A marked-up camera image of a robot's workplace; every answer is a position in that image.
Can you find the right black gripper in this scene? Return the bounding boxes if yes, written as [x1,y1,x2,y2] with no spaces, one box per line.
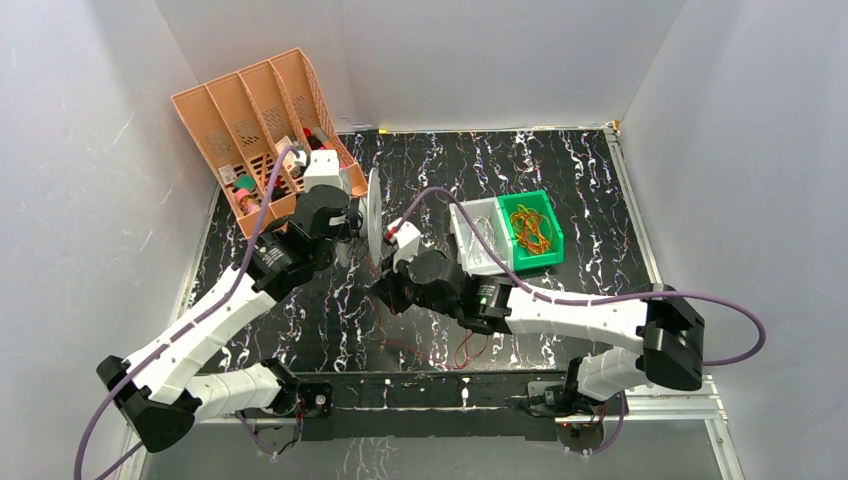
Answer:
[370,248,459,320]

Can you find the white perforated filament spool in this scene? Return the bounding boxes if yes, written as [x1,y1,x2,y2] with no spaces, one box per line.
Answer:
[335,167,383,267]

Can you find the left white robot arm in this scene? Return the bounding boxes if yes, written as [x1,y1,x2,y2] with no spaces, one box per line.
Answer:
[97,185,361,453]

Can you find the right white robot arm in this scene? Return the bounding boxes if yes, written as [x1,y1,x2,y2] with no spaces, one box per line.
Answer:
[369,250,705,414]

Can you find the white label box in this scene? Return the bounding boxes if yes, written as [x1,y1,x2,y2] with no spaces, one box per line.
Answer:
[275,135,297,156]

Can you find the pink tape roll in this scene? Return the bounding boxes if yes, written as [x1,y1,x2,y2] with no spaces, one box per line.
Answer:
[234,175,261,215]

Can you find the white plastic bin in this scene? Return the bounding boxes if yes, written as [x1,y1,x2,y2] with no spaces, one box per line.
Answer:
[449,197,513,275]

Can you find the peach desk file organizer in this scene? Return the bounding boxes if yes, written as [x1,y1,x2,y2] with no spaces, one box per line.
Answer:
[172,48,367,235]

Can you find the green plastic bin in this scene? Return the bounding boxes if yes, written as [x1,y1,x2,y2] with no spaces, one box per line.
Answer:
[497,190,565,272]

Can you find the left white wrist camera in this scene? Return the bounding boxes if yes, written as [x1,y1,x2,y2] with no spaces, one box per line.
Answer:
[302,149,343,192]

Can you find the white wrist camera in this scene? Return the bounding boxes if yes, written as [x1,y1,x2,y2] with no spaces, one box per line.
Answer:
[387,218,421,271]
[302,149,343,192]

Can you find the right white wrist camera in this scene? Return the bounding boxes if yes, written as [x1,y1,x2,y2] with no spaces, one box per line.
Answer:
[387,218,421,271]

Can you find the white wires in bin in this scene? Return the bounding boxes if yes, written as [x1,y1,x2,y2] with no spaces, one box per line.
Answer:
[463,215,508,265]

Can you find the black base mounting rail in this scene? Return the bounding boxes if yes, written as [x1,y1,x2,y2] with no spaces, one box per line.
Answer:
[297,370,598,441]

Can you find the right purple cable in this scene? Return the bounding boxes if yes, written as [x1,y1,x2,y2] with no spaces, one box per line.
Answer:
[397,186,768,367]

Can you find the purple cable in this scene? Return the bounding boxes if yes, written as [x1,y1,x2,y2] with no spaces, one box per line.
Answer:
[72,145,309,480]
[397,186,768,367]

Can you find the yellow and red wire bundle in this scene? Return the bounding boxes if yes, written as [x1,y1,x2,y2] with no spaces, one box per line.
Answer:
[508,203,554,256]

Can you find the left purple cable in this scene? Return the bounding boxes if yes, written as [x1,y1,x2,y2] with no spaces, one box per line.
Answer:
[72,145,309,480]

